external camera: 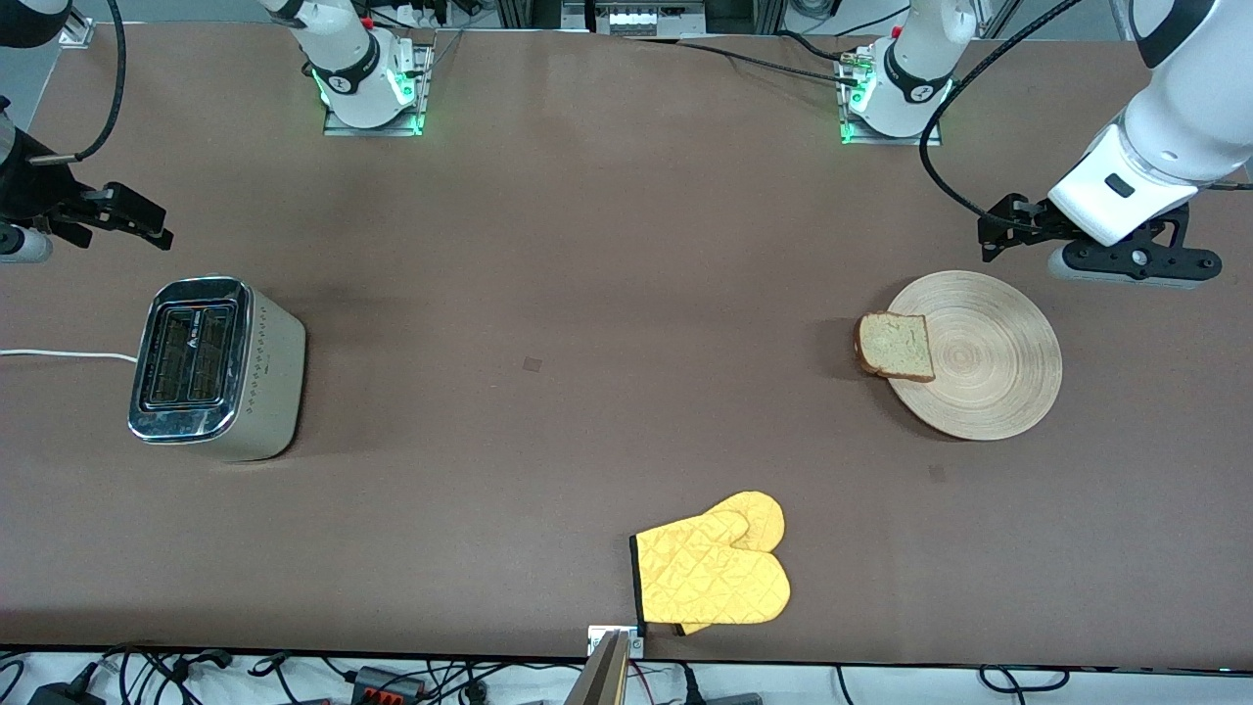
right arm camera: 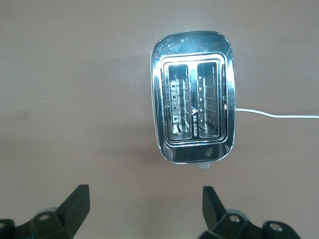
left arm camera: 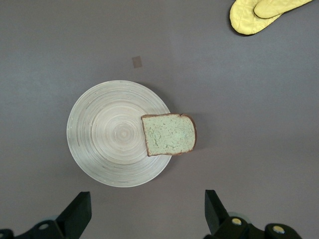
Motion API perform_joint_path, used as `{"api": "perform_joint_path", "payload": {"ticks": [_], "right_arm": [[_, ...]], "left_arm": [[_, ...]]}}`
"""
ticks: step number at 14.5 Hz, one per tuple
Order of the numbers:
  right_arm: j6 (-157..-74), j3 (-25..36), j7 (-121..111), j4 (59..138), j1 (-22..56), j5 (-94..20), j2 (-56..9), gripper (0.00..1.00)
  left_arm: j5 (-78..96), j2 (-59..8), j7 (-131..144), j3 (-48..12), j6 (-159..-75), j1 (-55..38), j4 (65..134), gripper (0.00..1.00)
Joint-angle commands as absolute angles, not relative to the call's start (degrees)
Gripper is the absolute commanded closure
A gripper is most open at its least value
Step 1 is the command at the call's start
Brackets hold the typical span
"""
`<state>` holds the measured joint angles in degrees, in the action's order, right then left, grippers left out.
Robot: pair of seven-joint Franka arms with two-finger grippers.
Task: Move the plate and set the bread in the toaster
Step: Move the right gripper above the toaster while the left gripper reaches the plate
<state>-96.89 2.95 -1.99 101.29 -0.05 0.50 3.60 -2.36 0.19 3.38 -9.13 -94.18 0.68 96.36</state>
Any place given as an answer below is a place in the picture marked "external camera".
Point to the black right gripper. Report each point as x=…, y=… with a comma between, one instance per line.
x=37, y=191

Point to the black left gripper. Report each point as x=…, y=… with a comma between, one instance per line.
x=1030, y=223

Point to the round wooden plate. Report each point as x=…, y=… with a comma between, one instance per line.
x=994, y=362

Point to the brown bread slice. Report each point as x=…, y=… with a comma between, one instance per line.
x=896, y=345

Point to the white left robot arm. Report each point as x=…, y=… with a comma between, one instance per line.
x=1175, y=127

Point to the silver two-slot toaster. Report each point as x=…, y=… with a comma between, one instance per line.
x=225, y=372

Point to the yellow quilted oven mitt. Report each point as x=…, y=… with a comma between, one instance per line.
x=705, y=578
x=764, y=514

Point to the white power strip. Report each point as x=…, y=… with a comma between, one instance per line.
x=636, y=20

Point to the black power adapter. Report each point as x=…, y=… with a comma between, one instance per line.
x=64, y=696

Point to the black and red connector block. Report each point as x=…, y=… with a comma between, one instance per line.
x=387, y=682

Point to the black plug box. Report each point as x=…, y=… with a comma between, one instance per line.
x=724, y=699

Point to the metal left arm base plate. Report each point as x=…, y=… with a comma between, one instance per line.
x=930, y=132

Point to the metal table corner bracket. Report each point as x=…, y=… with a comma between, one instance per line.
x=76, y=35

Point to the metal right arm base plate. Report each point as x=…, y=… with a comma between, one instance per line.
x=416, y=98

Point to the small metal edge bracket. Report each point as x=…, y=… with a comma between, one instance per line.
x=595, y=641

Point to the aluminium camera mount beam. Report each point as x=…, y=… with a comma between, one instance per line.
x=602, y=681

